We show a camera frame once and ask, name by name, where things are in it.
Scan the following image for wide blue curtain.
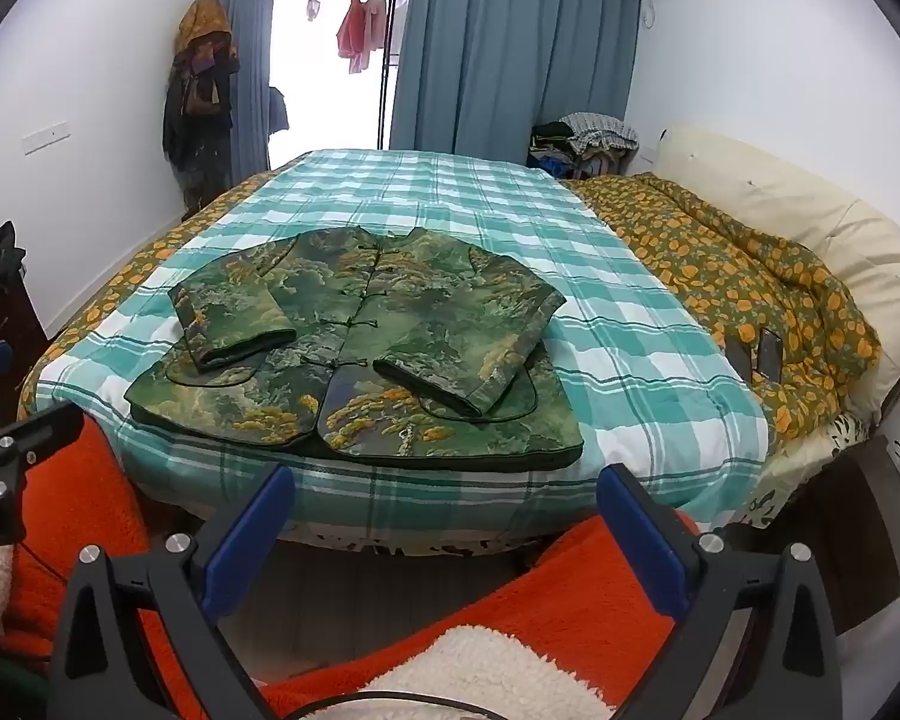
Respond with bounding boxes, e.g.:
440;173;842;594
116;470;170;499
388;0;641;167

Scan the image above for narrow blue curtain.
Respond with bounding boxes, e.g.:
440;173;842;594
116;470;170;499
210;0;287;190

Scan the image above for brown wooden cabinet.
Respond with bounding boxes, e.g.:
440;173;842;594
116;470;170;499
0;281;50;391

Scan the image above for black cable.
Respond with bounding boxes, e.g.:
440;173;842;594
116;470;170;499
300;690;458;720

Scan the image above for clothes hanging on wall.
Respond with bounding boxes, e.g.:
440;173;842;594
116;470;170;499
162;0;242;215

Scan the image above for orange floral quilt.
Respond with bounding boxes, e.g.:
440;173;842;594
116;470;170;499
570;172;883;445

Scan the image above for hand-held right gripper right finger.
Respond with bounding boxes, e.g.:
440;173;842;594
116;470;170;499
596;463;845;720

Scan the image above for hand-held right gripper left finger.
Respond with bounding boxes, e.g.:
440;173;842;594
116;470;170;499
45;463;297;720

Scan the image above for pink hanging clothes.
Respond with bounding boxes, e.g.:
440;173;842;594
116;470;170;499
335;0;389;75

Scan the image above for teal plaid bed sheet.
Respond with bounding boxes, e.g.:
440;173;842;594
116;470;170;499
34;148;770;535

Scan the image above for dark bedside table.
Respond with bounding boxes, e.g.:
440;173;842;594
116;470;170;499
825;433;900;605

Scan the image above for pile of folded clothes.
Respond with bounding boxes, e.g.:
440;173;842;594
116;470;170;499
528;112;640;182

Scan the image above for black phone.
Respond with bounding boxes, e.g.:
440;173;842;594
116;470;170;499
754;331;784;382
724;330;758;380

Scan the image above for orange and white fleece cloth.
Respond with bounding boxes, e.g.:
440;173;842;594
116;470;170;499
0;411;725;720

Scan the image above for black door frame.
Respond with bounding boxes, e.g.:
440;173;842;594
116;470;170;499
373;0;421;152

